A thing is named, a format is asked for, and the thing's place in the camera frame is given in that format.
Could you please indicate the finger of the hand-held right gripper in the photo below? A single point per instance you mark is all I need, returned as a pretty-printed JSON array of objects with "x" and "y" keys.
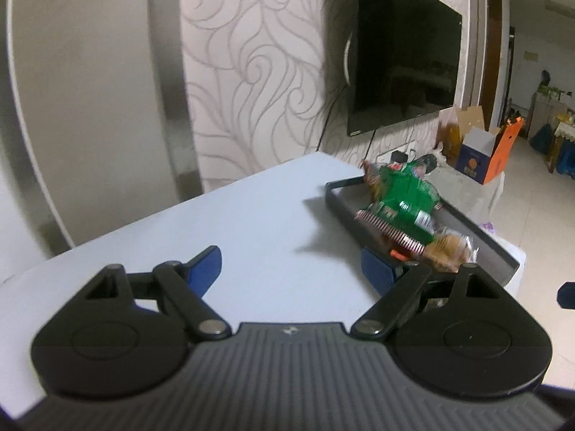
[{"x": 567, "y": 295}]

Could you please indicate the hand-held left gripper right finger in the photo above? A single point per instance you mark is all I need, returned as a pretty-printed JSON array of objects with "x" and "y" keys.
[{"x": 377, "y": 274}]

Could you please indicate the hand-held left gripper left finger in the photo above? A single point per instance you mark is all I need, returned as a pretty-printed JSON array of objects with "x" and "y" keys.
[{"x": 204, "y": 269}]

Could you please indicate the small orange snack packet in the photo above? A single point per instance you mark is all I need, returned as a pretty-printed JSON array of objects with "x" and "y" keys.
[{"x": 396, "y": 255}]

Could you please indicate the black cardboard box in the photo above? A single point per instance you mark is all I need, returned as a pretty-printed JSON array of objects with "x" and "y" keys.
[{"x": 341, "y": 211}]

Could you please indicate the brown pastry packet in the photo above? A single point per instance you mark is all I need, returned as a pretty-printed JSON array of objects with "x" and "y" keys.
[{"x": 444, "y": 247}]

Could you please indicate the green snack bag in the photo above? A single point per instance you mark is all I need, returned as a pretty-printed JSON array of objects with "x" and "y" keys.
[{"x": 404, "y": 197}]

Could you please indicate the purple bottle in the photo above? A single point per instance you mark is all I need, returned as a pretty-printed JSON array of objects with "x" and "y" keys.
[{"x": 487, "y": 228}]

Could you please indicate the black charger plug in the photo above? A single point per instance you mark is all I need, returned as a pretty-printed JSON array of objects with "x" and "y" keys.
[{"x": 398, "y": 156}]

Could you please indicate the grey stone bench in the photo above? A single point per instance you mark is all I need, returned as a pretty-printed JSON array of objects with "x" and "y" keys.
[{"x": 467, "y": 193}]

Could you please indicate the grey-green bag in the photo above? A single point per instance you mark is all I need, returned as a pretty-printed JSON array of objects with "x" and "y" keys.
[{"x": 426, "y": 161}]

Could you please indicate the blue plastic stool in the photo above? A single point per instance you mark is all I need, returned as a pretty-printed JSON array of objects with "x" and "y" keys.
[{"x": 567, "y": 159}]

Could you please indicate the white plastic bag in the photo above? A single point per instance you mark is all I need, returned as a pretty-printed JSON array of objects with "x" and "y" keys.
[{"x": 439, "y": 152}]

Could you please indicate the orange and blue cardboard box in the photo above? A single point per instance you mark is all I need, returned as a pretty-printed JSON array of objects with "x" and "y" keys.
[{"x": 476, "y": 164}]

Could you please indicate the dark blue bag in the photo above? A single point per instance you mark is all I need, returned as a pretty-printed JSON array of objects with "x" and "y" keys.
[{"x": 541, "y": 139}]

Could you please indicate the table with lace cloth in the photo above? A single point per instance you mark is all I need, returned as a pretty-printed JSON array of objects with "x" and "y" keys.
[{"x": 565, "y": 132}]

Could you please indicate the grey cabinet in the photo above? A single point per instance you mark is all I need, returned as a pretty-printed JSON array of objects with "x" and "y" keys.
[{"x": 546, "y": 107}]

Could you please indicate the black wall television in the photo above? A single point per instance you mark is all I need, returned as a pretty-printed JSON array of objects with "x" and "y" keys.
[{"x": 404, "y": 54}]

